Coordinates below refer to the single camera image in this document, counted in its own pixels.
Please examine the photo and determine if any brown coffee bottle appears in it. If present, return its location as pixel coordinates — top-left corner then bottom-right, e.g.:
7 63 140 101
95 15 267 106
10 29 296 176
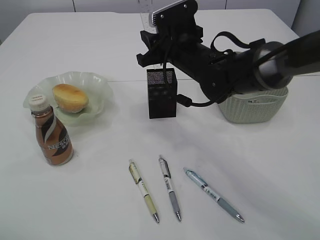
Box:
28 94 74 166

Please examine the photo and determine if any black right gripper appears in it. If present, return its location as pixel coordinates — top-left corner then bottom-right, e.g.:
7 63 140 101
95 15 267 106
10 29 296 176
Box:
136 25 253 103

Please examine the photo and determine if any blue grip pen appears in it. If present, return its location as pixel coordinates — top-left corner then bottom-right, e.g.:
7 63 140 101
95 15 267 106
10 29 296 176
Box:
183 167 246 224

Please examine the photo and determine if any grey barrel pen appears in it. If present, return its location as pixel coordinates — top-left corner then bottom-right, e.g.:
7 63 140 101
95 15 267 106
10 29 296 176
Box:
158 155 182 222

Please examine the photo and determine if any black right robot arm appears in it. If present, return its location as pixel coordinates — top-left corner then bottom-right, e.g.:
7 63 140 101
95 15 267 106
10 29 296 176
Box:
137 12 320 107

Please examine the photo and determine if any clear plastic ruler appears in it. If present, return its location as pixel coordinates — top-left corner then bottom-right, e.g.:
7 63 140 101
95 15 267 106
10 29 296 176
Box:
138 0 156 34

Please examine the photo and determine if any paper ball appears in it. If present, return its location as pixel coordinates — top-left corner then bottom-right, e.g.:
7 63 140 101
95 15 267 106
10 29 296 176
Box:
248 99 260 104

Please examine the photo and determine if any black mesh pen holder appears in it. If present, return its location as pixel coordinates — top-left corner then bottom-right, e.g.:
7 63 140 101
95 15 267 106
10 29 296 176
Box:
146 68 178 119

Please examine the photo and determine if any pale green wavy plate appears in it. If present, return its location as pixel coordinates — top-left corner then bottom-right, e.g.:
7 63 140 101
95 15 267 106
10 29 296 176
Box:
23 71 114 127

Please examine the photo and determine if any pale green woven basket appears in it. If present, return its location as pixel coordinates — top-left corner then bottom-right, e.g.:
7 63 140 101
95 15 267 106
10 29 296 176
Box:
218 87 289 124

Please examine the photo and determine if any cream barrel pen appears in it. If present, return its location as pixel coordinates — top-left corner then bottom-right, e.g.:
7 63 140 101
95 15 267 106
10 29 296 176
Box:
128 159 160 224

